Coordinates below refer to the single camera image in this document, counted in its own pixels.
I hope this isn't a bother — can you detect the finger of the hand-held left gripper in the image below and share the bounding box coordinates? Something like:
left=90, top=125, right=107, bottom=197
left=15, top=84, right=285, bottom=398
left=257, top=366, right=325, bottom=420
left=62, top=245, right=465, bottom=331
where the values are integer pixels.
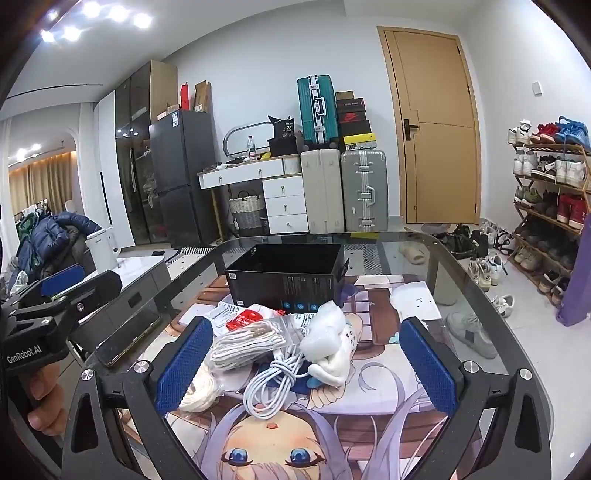
left=9, top=270, right=123, bottom=340
left=0, top=264, right=87, bottom=315

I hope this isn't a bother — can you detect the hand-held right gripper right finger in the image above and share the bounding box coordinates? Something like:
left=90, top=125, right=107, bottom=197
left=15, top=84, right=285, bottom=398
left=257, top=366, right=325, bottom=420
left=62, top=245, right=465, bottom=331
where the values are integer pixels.
left=398, top=316, right=555, bottom=480

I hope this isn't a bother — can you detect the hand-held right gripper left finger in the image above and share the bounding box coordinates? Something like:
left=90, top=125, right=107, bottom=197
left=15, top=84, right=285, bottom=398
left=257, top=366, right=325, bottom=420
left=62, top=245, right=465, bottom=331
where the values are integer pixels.
left=60, top=318, right=218, bottom=480

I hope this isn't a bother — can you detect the white rope bundle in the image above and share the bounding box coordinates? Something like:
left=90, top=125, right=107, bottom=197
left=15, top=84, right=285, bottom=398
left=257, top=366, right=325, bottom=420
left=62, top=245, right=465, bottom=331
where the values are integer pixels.
left=178, top=371, right=222, bottom=414

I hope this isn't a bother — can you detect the white printed plastic packet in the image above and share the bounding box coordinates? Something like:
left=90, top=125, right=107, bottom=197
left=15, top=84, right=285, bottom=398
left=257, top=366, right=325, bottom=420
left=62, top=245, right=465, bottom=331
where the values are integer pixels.
left=202, top=301, right=259, bottom=334

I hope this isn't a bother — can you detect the white cable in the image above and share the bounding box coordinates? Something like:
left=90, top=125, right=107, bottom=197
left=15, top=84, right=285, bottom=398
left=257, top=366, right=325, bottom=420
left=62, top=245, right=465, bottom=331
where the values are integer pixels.
left=209, top=318, right=289, bottom=370
left=242, top=344, right=308, bottom=421

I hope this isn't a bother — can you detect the red and white packet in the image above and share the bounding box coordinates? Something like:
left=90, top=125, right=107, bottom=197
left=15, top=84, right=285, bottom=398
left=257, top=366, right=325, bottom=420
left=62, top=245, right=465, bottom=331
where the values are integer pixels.
left=226, top=308, right=264, bottom=330

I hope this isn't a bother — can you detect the white printed sock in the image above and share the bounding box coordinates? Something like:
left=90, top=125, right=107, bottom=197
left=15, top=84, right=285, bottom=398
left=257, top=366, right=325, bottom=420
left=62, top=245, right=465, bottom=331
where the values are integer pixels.
left=307, top=323, right=358, bottom=388

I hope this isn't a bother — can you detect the white bubble wrap bundle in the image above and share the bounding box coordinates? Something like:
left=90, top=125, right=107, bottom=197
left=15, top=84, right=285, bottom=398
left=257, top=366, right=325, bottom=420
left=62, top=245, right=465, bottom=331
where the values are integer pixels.
left=299, top=300, right=348, bottom=361

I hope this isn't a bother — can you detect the clear printed plastic packet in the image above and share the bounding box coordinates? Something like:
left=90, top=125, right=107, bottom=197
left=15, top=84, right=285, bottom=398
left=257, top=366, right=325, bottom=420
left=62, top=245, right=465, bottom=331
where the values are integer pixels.
left=277, top=311, right=324, bottom=337

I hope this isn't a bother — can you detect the black cardboard box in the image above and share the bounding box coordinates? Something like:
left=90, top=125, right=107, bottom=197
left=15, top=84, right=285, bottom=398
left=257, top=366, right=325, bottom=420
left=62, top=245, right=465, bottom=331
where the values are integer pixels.
left=224, top=243, right=350, bottom=315

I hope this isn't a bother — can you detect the person's left hand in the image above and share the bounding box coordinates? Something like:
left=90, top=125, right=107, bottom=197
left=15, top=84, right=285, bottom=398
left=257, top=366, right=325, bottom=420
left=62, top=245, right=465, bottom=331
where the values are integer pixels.
left=21, top=361, right=68, bottom=437

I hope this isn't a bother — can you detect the grey cabinet with white top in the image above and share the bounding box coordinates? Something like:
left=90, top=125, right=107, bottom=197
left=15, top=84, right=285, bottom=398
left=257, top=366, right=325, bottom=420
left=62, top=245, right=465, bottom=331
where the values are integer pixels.
left=44, top=253, right=174, bottom=356

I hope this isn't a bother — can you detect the white electric kettle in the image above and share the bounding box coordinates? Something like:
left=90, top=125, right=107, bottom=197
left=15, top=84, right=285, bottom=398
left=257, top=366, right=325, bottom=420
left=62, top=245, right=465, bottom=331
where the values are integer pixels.
left=85, top=226, right=122, bottom=273

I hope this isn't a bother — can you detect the blue puffer jacket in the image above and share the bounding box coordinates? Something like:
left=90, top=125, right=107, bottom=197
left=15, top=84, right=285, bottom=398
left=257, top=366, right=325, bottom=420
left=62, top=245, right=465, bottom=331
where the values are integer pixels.
left=16, top=211, right=102, bottom=282

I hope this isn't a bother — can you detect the grey and white sneaker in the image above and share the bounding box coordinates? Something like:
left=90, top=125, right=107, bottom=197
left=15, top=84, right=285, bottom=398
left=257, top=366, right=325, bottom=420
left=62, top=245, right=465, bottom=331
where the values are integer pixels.
left=445, top=311, right=498, bottom=360

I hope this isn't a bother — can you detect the gold-edged smartphone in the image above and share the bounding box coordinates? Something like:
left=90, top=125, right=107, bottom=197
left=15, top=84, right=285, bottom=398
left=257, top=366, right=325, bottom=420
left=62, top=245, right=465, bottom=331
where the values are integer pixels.
left=95, top=311, right=162, bottom=367

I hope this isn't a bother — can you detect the printed anime table mat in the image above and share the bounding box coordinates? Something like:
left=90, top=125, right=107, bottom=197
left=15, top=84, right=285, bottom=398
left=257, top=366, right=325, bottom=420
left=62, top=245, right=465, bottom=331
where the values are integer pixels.
left=134, top=272, right=455, bottom=480

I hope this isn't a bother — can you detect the beige curtain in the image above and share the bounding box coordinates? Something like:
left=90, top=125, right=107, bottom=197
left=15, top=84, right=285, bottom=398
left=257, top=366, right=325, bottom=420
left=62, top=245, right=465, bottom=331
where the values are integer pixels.
left=8, top=150, right=77, bottom=217

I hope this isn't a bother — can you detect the pile of shoes on floor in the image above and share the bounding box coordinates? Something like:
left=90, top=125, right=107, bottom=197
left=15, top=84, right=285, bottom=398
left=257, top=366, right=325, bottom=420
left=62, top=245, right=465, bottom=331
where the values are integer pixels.
left=431, top=217, right=515, bottom=291

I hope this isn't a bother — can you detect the patterned floor rug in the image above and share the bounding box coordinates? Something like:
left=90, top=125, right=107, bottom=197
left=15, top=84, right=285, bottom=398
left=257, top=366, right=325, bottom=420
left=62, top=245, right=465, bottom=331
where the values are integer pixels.
left=168, top=246, right=218, bottom=266

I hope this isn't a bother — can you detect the beige slipper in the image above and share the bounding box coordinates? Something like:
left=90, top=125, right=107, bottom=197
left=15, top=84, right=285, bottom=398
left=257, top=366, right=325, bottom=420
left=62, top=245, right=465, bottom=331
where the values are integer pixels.
left=399, top=244, right=432, bottom=265

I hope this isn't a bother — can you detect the black refrigerator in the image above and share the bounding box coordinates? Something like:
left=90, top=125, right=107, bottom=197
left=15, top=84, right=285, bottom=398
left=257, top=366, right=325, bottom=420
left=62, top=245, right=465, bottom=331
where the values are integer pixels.
left=148, top=109, right=222, bottom=247

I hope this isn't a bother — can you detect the dark glass wardrobe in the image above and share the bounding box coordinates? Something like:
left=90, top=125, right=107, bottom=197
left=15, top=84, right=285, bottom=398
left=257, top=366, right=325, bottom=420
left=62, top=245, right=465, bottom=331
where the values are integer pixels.
left=95, top=60, right=178, bottom=250

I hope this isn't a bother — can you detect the wicker basket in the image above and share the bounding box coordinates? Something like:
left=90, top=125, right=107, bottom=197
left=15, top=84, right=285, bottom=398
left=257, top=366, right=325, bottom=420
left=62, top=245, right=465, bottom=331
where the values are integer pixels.
left=229, top=194, right=265, bottom=230

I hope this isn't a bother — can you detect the silver suitcase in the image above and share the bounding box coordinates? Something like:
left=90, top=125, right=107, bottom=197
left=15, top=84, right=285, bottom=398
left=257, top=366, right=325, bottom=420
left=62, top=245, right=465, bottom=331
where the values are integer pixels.
left=341, top=148, right=389, bottom=232

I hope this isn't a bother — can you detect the white desk with drawers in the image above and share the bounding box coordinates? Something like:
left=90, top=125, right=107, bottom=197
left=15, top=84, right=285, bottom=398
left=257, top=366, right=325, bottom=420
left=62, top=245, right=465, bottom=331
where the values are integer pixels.
left=198, top=154, right=310, bottom=241

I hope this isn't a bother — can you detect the beige suitcase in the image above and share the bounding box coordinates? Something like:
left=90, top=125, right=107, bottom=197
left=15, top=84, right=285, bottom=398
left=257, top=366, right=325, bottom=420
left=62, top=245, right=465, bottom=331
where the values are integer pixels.
left=300, top=148, right=346, bottom=234

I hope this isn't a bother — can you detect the shoe rack with shoes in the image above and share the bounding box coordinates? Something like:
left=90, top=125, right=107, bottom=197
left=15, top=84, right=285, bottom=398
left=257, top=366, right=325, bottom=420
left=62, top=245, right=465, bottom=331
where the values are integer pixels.
left=507, top=115, right=591, bottom=305

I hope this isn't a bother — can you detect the arched mirror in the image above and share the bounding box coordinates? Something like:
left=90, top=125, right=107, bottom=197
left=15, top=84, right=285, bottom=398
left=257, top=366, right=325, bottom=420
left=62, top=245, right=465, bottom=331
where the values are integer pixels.
left=223, top=122, right=275, bottom=160

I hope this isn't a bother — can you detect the flat cardboard box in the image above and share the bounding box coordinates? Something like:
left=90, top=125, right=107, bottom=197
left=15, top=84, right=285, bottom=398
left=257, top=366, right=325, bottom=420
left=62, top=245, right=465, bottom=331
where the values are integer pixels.
left=194, top=80, right=212, bottom=113

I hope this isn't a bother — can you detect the wooden door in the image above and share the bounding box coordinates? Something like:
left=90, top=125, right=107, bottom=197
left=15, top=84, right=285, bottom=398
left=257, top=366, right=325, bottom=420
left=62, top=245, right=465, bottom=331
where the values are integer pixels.
left=377, top=25, right=483, bottom=226

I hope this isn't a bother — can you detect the black bag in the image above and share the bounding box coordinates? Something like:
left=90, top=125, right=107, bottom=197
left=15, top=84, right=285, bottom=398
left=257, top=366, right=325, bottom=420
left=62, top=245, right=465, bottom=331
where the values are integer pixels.
left=268, top=115, right=305, bottom=157

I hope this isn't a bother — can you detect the wooden shoe rack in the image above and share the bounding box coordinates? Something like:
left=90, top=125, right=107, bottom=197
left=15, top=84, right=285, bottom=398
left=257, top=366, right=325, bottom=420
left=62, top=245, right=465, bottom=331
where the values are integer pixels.
left=510, top=138, right=591, bottom=305

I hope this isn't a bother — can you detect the stack of shoe boxes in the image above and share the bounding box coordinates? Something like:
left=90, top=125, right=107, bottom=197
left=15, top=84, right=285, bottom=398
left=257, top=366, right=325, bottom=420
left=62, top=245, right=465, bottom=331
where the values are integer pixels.
left=335, top=91, right=378, bottom=151

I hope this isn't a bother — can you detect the ceiling light fixture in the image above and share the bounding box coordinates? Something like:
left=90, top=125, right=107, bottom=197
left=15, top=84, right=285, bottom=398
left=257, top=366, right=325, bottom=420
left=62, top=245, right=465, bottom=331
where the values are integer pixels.
left=39, top=0, right=153, bottom=44

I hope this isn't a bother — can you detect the teal suitcase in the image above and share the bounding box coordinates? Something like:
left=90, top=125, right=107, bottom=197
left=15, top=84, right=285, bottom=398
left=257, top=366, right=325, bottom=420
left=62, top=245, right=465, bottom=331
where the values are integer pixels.
left=297, top=75, right=340, bottom=151

